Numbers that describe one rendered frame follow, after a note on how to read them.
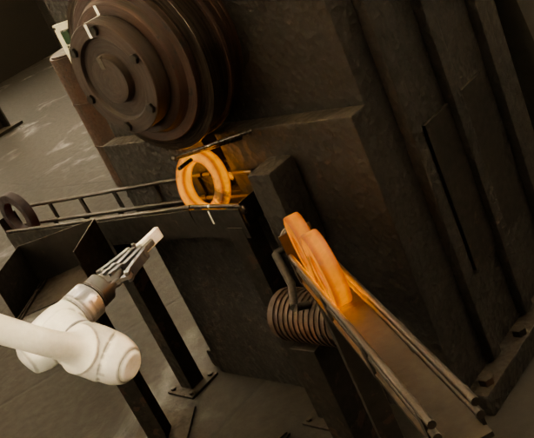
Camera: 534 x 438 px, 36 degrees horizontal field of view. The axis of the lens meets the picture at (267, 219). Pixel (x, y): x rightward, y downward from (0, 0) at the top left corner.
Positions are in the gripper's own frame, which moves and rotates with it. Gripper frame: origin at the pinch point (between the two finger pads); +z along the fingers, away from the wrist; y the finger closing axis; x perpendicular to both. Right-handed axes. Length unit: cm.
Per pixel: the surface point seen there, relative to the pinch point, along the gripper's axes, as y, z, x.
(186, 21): 22, 24, 42
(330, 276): 64, -9, 1
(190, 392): -50, 11, -74
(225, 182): 3.9, 25.6, -1.3
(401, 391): 96, -34, 4
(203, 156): -1.1, 26.9, 5.9
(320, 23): 44, 38, 30
